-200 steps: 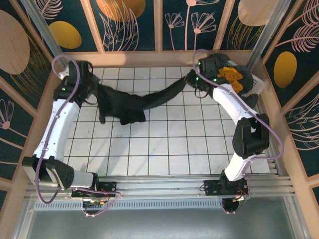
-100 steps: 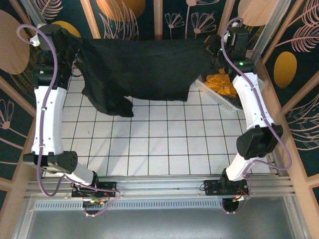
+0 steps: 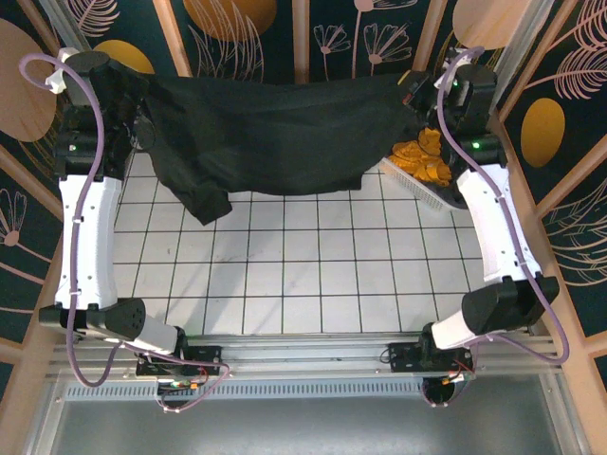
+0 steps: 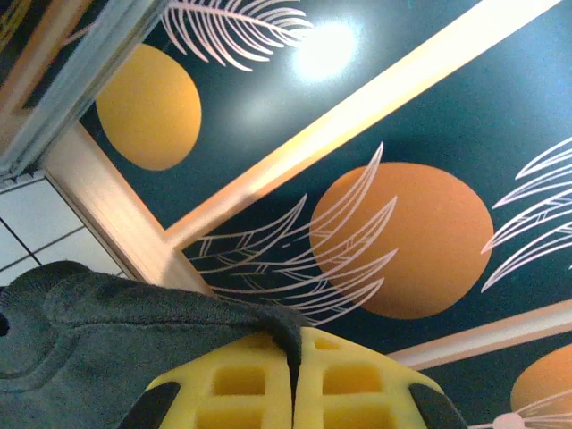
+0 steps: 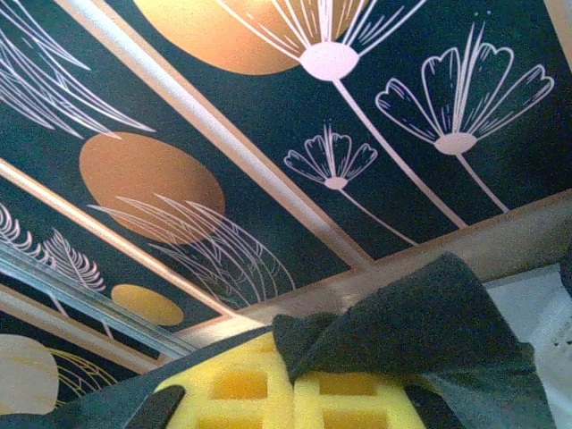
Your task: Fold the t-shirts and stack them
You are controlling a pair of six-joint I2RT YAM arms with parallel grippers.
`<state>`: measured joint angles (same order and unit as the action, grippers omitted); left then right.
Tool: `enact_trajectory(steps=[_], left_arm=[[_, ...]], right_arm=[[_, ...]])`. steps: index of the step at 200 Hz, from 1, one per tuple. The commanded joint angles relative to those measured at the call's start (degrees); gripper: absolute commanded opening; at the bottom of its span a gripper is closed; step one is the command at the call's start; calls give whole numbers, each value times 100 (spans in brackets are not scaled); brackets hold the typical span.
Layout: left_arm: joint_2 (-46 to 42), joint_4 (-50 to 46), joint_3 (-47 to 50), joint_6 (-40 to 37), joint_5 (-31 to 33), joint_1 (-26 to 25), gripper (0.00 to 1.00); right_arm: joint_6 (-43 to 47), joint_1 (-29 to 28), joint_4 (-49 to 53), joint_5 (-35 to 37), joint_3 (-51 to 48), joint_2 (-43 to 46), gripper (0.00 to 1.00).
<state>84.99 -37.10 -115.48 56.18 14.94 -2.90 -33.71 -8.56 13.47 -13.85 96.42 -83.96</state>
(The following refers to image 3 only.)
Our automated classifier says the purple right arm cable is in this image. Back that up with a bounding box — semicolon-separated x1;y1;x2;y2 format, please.
420;45;570;410

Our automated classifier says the white plastic basket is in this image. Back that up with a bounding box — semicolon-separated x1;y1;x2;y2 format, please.
378;155;460;215

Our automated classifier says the aluminium rail frame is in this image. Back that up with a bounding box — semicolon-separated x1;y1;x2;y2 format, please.
45;333;565;380

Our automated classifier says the black t-shirt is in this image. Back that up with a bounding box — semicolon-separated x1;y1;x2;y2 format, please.
137;73;428;227

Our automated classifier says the slotted grey cable duct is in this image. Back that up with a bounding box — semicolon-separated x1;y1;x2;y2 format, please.
64;382;428;401

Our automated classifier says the aluminium corner post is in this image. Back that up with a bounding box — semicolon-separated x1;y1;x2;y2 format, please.
492;0;556;113
37;0;89;54

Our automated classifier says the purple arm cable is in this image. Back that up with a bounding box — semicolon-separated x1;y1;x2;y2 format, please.
18;52;232;414
420;45;570;410

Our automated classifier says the small circuit board with wires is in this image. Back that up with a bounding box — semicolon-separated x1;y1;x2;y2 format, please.
443;369;477;386
156;376;210;395

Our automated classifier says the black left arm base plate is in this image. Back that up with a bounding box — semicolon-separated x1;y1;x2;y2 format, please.
136;344;223;378

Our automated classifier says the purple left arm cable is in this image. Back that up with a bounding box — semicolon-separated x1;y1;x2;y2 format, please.
18;52;232;414

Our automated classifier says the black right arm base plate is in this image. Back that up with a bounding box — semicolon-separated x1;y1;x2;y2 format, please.
381;340;475;380

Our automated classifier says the yellow t-shirt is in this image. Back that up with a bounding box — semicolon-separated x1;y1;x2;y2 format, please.
391;126;452;187

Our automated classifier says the grey metal sheet tray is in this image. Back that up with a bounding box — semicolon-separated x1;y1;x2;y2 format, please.
21;372;592;455

